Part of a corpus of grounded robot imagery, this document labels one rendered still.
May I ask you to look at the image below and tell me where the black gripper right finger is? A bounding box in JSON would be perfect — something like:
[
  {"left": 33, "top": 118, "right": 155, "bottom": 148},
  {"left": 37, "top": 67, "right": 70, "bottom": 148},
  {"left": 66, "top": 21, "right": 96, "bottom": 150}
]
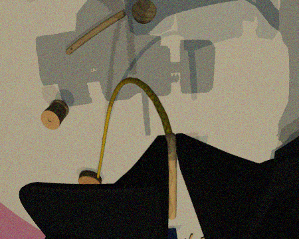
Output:
[{"left": 176, "top": 133, "right": 299, "bottom": 239}]

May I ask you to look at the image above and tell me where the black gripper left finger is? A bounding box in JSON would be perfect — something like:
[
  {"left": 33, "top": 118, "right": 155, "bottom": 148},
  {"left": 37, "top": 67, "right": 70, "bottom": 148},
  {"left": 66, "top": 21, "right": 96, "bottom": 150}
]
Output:
[{"left": 19, "top": 135, "right": 169, "bottom": 239}]

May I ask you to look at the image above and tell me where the round wooden button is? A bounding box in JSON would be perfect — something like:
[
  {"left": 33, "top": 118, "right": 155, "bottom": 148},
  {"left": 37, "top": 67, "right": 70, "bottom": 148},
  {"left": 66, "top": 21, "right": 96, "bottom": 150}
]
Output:
[{"left": 78, "top": 170, "right": 102, "bottom": 184}]

